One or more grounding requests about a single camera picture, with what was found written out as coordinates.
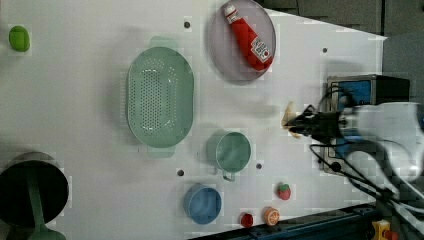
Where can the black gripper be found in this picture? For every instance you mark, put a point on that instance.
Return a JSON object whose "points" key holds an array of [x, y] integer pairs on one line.
{"points": [[326, 125]]}

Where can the peeled toy banana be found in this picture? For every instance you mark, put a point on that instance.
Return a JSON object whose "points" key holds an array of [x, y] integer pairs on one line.
{"points": [[289, 114]]}

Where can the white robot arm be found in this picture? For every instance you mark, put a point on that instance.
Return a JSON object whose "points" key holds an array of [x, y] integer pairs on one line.
{"points": [[363, 167]]}

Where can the black toaster oven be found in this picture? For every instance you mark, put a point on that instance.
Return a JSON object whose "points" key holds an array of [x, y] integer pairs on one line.
{"points": [[363, 93]]}

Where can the red toy strawberry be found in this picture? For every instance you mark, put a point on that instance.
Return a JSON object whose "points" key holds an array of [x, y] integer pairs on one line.
{"points": [[283, 191]]}

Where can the red ketchup bottle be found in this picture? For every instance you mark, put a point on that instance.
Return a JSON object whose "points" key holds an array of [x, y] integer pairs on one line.
{"points": [[255, 51]]}

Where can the orange slice toy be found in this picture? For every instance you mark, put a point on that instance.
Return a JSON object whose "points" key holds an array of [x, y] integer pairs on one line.
{"points": [[271, 216]]}

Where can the grey round plate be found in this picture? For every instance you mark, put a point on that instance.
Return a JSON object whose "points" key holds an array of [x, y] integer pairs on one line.
{"points": [[223, 45]]}

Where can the small red toy piece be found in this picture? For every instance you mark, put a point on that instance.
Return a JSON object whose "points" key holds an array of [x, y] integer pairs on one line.
{"points": [[247, 220]]}

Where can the blue cup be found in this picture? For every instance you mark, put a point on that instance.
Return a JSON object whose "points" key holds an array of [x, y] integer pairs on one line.
{"points": [[202, 204]]}

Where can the green oval colander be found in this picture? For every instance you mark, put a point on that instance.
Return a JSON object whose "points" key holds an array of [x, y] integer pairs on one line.
{"points": [[159, 97]]}

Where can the black round pot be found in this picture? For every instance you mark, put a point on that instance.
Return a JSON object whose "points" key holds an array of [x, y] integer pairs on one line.
{"points": [[15, 206]]}

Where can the green ladle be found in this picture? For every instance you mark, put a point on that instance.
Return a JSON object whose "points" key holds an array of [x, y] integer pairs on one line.
{"points": [[41, 231]]}

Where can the green toy lime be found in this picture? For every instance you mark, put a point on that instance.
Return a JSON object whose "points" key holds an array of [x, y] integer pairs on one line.
{"points": [[19, 39]]}

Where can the green cup with handle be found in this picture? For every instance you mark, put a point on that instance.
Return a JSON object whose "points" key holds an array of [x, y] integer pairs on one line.
{"points": [[229, 152]]}

